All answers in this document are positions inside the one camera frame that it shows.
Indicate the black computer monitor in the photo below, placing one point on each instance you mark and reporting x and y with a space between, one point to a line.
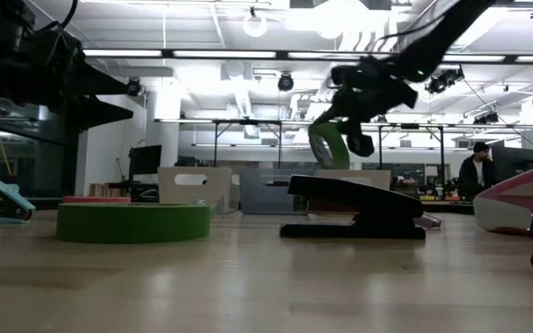
145 159
516 162

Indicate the white plastic bin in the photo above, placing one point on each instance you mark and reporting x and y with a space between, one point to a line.
373 178

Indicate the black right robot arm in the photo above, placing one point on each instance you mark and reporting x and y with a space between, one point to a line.
442 37

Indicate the black stapler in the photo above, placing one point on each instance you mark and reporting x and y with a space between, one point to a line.
363 199

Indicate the black metal gantry frame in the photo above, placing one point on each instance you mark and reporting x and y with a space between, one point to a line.
410 126
248 122

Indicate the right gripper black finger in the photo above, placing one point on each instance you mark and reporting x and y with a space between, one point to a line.
333 113
361 143

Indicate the pink and white stapler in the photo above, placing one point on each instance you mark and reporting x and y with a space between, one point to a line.
511 203

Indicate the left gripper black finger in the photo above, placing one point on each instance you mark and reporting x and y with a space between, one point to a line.
102 112
100 81

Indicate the green masking tape roll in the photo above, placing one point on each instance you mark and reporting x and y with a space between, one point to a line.
329 152
132 224

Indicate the long ceiling light track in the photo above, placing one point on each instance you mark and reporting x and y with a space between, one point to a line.
280 54

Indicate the pale clear plastic bin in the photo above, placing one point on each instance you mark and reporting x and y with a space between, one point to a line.
211 189

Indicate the grey translucent plastic bin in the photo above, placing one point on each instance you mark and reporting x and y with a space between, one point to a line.
257 199

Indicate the black ceiling spotlight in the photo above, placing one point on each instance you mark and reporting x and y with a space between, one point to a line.
285 82
133 87
442 81
486 119

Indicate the wooden crate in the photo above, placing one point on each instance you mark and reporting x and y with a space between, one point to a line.
104 190

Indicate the teal staple remover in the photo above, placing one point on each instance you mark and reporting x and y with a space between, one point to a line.
9 194

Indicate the person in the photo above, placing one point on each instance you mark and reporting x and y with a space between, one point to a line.
470 178

